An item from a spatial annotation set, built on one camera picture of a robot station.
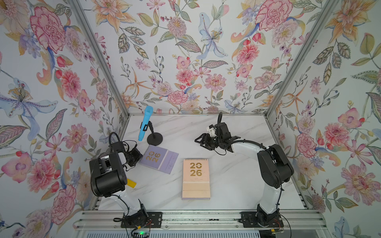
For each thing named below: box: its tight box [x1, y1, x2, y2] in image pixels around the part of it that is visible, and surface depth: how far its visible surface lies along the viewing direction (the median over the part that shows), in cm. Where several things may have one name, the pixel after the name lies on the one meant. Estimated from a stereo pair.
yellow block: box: [126, 178, 137, 189], surface depth 88 cm
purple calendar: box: [138, 144, 180, 175], surface depth 97 cm
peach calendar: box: [181, 158, 211, 200], surface depth 84 cm
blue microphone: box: [137, 105, 154, 142], surface depth 90 cm
